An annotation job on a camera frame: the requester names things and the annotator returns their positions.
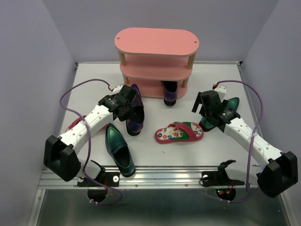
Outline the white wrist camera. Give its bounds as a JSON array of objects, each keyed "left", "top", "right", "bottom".
[
  {"left": 111, "top": 84, "right": 124, "bottom": 94},
  {"left": 214, "top": 84, "right": 227, "bottom": 102}
]

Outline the purple loafer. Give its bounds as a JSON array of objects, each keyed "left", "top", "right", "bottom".
[
  {"left": 162, "top": 81, "right": 178, "bottom": 106},
  {"left": 126, "top": 84, "right": 145, "bottom": 136}
]

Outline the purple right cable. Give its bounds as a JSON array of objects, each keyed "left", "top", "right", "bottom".
[{"left": 202, "top": 80, "right": 263, "bottom": 203}]

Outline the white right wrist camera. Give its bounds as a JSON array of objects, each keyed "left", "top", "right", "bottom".
[{"left": 214, "top": 84, "right": 227, "bottom": 102}]

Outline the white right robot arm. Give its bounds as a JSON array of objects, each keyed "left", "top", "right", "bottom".
[{"left": 192, "top": 90, "right": 298, "bottom": 198}]

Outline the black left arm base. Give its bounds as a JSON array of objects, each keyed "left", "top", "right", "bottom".
[{"left": 77, "top": 160, "right": 123, "bottom": 206}]

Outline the aluminium front rail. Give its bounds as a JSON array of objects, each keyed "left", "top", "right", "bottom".
[{"left": 39, "top": 165, "right": 289, "bottom": 189}]

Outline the red flip-flop centre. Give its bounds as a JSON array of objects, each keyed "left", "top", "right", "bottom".
[{"left": 155, "top": 122, "right": 204, "bottom": 144}]

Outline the pink three-tier shoe shelf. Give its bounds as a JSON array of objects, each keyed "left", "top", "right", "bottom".
[{"left": 114, "top": 27, "right": 199, "bottom": 98}]

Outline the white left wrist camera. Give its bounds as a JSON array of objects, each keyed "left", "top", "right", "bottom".
[{"left": 111, "top": 84, "right": 124, "bottom": 94}]

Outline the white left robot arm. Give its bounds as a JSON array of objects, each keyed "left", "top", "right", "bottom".
[{"left": 43, "top": 85, "right": 137, "bottom": 186}]

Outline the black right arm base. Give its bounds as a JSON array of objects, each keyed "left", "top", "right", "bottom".
[{"left": 199, "top": 160, "right": 245, "bottom": 201}]

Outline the red flip-flop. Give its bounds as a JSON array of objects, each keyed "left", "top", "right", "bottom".
[
  {"left": 155, "top": 122, "right": 204, "bottom": 144},
  {"left": 66, "top": 117, "right": 109, "bottom": 132}
]

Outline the red flip-flop left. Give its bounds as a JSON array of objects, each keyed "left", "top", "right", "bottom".
[{"left": 66, "top": 117, "right": 109, "bottom": 132}]

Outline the green loafer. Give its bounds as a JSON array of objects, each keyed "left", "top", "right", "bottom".
[
  {"left": 198, "top": 97, "right": 241, "bottom": 132},
  {"left": 105, "top": 123, "right": 135, "bottom": 178}
]

